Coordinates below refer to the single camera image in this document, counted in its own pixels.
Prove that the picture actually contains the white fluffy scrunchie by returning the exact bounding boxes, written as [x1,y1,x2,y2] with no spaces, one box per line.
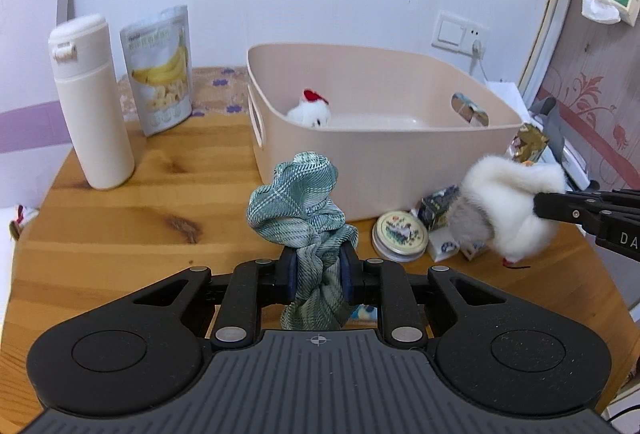
[447,156,565,263]

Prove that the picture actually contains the colourful cartoon small box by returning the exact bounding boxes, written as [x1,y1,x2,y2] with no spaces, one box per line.
[350,305,378,323]

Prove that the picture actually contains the round decorated tin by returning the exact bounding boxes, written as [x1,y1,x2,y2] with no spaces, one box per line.
[372,211,428,263]

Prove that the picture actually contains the black box yellow stars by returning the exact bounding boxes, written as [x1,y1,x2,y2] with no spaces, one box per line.
[418,185,459,232]

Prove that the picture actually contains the green plaid scrunchie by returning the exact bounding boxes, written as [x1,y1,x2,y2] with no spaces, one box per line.
[246,151,358,330]

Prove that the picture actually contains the white handheld appliance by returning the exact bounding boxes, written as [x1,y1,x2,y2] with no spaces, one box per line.
[561,139,600,191]

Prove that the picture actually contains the blue white floral box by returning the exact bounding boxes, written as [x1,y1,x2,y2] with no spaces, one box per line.
[460,241,489,261]

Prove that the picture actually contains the gold foil snack bag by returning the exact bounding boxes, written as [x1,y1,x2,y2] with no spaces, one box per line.
[509,123,549,165]

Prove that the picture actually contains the white box blue seal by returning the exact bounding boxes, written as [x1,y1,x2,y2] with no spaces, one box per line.
[427,226,460,263]

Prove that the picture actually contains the white paper bag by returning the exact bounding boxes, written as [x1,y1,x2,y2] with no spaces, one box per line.
[486,81,532,123]

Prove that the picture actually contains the beige plastic storage bin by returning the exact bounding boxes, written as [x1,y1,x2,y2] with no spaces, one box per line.
[246,43,522,221]

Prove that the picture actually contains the white plush toy red bow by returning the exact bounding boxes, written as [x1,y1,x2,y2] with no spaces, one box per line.
[286,89,331,128]

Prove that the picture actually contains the banana chips snack pouch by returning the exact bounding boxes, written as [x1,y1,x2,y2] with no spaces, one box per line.
[119,5,193,136]

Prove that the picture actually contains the cream insulated bottle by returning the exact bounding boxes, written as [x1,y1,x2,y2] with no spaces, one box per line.
[48,14,134,191]

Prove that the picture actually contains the lilac headboard panel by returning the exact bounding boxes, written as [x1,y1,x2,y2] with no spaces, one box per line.
[0,0,70,208]

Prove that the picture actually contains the white plug and cable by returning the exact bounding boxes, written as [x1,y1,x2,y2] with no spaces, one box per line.
[470,39,494,86]

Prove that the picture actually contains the white wall switch socket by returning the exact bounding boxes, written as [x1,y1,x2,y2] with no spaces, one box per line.
[432,11,490,58]

